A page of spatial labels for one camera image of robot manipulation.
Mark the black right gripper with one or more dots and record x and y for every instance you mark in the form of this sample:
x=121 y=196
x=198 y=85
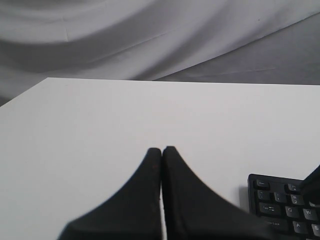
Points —
x=310 y=187

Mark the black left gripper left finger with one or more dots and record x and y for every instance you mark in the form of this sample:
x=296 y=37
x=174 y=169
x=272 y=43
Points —
x=132 y=213

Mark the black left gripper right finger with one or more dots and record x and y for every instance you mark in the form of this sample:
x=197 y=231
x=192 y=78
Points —
x=193 y=211

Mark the black Acer keyboard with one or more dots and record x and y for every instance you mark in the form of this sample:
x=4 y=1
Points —
x=278 y=201

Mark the grey backdrop cloth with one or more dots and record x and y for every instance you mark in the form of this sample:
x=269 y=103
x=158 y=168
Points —
x=219 y=41

